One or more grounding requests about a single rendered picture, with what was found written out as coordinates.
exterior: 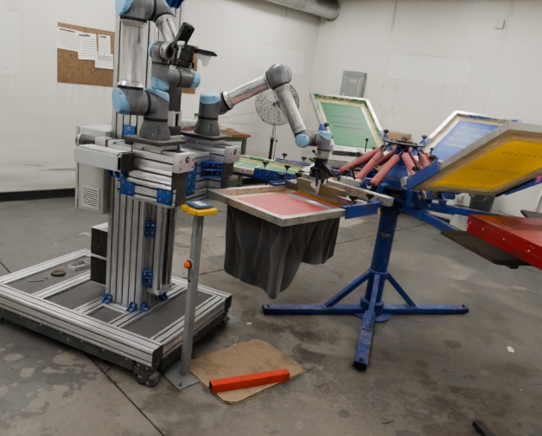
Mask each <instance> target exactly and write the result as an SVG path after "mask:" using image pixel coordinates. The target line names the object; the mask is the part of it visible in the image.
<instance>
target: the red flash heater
mask: <svg viewBox="0 0 542 436"><path fill-rule="evenodd" d="M467 223H468V228H467V233H469V234H472V235H473V236H475V237H477V238H479V239H481V240H484V241H486V242H487V243H489V244H491V245H493V246H495V247H498V248H499V249H501V250H503V251H505V252H506V253H509V254H511V255H512V256H514V257H516V258H518V259H520V260H523V261H525V262H526V263H528V264H530V265H532V266H535V267H537V268H538V269H540V270H542V218H528V217H514V216H499V215H472V214H469V218H468V221H467Z"/></svg>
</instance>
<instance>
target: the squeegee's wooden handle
mask: <svg viewBox="0 0 542 436"><path fill-rule="evenodd" d="M313 182H314V181H312V180H309V179H306V178H303V177H298V178H297V189H303V190H306V191H308V192H312V193H316V190H315V189H314V188H312V187H311V186H310V185H311V183H313ZM318 195H320V196H325V197H327V198H330V199H333V200H336V201H337V196H341V197H345V198H346V195H347V191H346V190H343V189H338V188H335V187H332V186H329V185H326V184H323V183H321V184H320V188H319V192H318Z"/></svg>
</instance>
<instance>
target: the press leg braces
mask: <svg viewBox="0 0 542 436"><path fill-rule="evenodd" d="M369 278H370V272H369V271H368V270H367V271H366V272H364V273H363V274H361V276H359V278H357V279H356V280H354V281H353V282H352V283H351V284H349V285H348V286H346V287H345V288H344V289H343V290H341V291H340V292H338V293H337V294H336V295H335V296H333V297H332V298H331V299H330V300H329V301H328V302H326V303H325V304H320V305H321V306H322V308H323V309H337V307H336V306H335V304H337V303H338V302H339V301H340V300H342V299H343V298H345V297H346V296H347V295H348V294H349V293H350V292H352V291H353V290H354V289H355V288H357V287H358V286H359V285H361V284H362V283H363V282H365V281H366V280H367V279H369ZM379 278H380V275H378V274H375V275H374V280H373V289H372V294H371V298H370V303H369V307H368V312H367V319H366V322H364V321H363V325H362V329H364V330H370V331H372V330H373V324H372V319H373V312H374V307H375V302H376V298H377V292H378V288H379ZM387 280H388V281H389V282H390V283H391V284H392V286H393V287H394V288H395V289H396V290H397V292H398V293H399V294H400V295H401V297H402V298H403V299H404V300H405V302H406V303H407V304H404V305H405V306H406V307H407V308H408V309H420V307H419V306H418V305H416V304H414V302H413V301H412V300H411V299H410V297H409V296H408V295H407V294H406V293H405V291H404V290H403V289H402V287H401V286H400V285H399V284H398V282H397V281H396V280H395V279H394V278H393V276H392V275H391V274H390V273H389V272H388V277H387Z"/></svg>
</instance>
